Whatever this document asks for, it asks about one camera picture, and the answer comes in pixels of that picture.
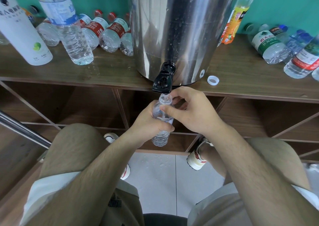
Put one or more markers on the person's left hand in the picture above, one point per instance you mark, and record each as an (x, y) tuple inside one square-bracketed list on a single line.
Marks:
[(142, 128)]

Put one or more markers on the person's right hand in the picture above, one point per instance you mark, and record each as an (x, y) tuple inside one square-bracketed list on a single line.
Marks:
[(199, 113)]

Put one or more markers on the person's right thumb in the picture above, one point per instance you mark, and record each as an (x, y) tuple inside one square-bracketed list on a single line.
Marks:
[(174, 111)]

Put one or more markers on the person's left thumb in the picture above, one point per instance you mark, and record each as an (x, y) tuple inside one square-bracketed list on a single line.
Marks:
[(163, 126)]

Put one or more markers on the person's right middle finger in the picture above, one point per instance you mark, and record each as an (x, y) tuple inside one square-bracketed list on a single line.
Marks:
[(181, 105)]

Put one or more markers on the small clear plastic bottle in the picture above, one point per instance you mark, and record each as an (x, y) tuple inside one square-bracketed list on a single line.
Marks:
[(162, 138)]

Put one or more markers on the person's left forearm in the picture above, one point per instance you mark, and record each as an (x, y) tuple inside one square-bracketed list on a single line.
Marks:
[(94, 178)]

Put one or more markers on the person's right forearm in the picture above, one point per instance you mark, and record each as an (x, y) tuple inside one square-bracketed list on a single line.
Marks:
[(254, 178)]

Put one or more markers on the black dispenser tap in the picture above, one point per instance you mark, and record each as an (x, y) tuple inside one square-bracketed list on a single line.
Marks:
[(163, 80)]

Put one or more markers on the white bottle cap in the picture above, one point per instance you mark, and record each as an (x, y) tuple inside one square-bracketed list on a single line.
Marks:
[(213, 80)]

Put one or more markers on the white red right sneaker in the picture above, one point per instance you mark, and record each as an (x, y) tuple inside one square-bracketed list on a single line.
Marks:
[(195, 159)]

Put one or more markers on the white left sneaker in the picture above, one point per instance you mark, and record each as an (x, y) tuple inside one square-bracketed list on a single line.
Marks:
[(111, 137)]

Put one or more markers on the person's right leg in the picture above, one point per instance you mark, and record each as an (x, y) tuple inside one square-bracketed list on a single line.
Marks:
[(211, 156)]

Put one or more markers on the stainless steel water dispenser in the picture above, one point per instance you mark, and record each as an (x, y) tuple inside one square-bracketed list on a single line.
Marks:
[(179, 29)]

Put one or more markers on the wooden shelf unit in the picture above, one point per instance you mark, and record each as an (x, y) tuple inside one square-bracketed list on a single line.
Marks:
[(87, 106)]

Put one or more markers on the red label water bottle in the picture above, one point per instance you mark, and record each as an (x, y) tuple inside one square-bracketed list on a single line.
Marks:
[(112, 36), (126, 44), (93, 31)]

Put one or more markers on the khaki shorts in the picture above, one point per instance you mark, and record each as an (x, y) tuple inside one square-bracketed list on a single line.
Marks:
[(72, 148)]

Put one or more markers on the black stool seat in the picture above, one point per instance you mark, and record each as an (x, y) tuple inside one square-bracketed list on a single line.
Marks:
[(164, 220)]

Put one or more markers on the orange juice bottle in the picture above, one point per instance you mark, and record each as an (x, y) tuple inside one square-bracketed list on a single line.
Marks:
[(233, 26)]

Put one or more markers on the green label water bottle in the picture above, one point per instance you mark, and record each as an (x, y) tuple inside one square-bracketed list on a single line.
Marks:
[(269, 46)]

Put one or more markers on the blue label water bottle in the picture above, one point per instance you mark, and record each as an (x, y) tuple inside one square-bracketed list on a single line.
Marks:
[(72, 39)]

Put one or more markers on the red green label bottle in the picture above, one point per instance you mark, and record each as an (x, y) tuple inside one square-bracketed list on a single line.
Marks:
[(302, 62)]

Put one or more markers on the blue tinted plastic bottle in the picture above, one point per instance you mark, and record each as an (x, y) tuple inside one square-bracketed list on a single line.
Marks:
[(296, 40)]

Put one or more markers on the clear unlabelled plastic bottle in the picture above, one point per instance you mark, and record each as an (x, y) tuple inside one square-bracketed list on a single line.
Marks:
[(48, 34)]

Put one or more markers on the tall white label bottle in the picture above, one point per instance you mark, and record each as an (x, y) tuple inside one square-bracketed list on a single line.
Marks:
[(22, 31)]

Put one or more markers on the orange label bottle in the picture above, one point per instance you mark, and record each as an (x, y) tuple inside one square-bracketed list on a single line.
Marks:
[(29, 15)]

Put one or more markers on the metal rail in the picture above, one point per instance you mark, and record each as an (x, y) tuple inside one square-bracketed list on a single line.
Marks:
[(22, 130)]

